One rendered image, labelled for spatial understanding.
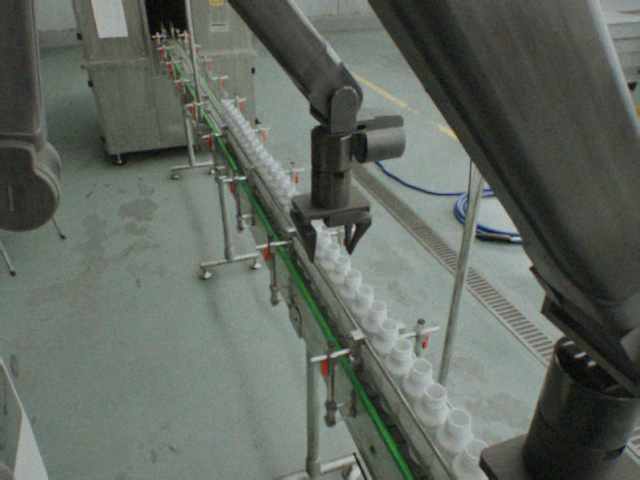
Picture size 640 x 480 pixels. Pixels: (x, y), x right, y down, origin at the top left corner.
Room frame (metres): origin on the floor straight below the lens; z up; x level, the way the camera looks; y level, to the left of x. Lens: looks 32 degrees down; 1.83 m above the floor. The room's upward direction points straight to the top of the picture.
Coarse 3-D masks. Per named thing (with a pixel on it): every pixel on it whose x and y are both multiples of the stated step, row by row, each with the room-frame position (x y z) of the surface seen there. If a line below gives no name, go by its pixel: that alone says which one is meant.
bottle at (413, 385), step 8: (416, 360) 0.67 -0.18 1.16; (424, 360) 0.67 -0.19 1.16; (416, 368) 0.67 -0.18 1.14; (424, 368) 0.67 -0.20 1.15; (408, 376) 0.66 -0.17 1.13; (416, 376) 0.64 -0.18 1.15; (424, 376) 0.64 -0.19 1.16; (408, 384) 0.65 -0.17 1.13; (416, 384) 0.64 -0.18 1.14; (424, 384) 0.64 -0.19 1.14; (408, 392) 0.64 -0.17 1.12; (416, 392) 0.63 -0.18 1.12; (408, 400) 0.64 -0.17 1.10; (416, 400) 0.63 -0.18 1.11; (400, 408) 0.65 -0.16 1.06; (400, 416) 0.65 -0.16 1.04; (408, 416) 0.63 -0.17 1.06; (408, 424) 0.63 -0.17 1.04; (408, 432) 0.63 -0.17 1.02
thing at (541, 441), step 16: (528, 432) 0.25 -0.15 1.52; (544, 432) 0.23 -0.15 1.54; (496, 448) 0.25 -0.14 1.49; (512, 448) 0.25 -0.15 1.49; (528, 448) 0.24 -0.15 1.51; (544, 448) 0.22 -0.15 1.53; (560, 448) 0.22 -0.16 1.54; (576, 448) 0.21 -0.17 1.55; (624, 448) 0.21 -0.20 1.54; (480, 464) 0.24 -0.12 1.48; (496, 464) 0.24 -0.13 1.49; (512, 464) 0.24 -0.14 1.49; (528, 464) 0.23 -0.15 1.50; (544, 464) 0.22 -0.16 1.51; (560, 464) 0.21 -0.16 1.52; (576, 464) 0.21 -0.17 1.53; (592, 464) 0.21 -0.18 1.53; (608, 464) 0.21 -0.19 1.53; (624, 464) 0.24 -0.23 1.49
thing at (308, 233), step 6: (294, 210) 0.67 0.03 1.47; (294, 216) 0.65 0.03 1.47; (294, 222) 0.65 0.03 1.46; (300, 222) 0.63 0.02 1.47; (300, 228) 0.63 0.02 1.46; (306, 228) 0.63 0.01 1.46; (312, 228) 0.63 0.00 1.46; (300, 234) 0.66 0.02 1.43; (306, 234) 0.61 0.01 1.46; (312, 234) 0.62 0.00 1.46; (306, 240) 0.62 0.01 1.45; (312, 240) 0.62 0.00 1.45; (306, 246) 0.66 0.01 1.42; (312, 246) 0.63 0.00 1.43; (306, 252) 0.66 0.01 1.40; (312, 252) 0.63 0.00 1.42; (312, 258) 0.64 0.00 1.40
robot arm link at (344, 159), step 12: (312, 132) 0.66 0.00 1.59; (324, 132) 0.65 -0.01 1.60; (336, 132) 0.64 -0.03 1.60; (348, 132) 0.65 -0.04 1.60; (360, 132) 0.65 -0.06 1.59; (312, 144) 0.65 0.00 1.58; (324, 144) 0.63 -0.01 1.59; (336, 144) 0.63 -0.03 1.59; (348, 144) 0.64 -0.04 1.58; (360, 144) 0.66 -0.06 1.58; (312, 156) 0.65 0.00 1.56; (324, 156) 0.63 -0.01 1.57; (336, 156) 0.63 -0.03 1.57; (348, 156) 0.64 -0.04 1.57; (360, 156) 0.66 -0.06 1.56; (324, 168) 0.63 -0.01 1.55; (336, 168) 0.63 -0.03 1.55; (348, 168) 0.64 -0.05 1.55
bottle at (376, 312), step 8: (376, 304) 0.84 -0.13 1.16; (384, 304) 0.83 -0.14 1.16; (368, 312) 0.82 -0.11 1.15; (376, 312) 0.80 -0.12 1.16; (384, 312) 0.81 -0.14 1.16; (368, 320) 0.81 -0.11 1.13; (376, 320) 0.80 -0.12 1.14; (368, 328) 0.80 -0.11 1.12; (376, 328) 0.80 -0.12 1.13; (368, 336) 0.80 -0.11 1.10; (368, 352) 0.80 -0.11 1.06; (368, 360) 0.80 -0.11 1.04; (368, 368) 0.80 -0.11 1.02
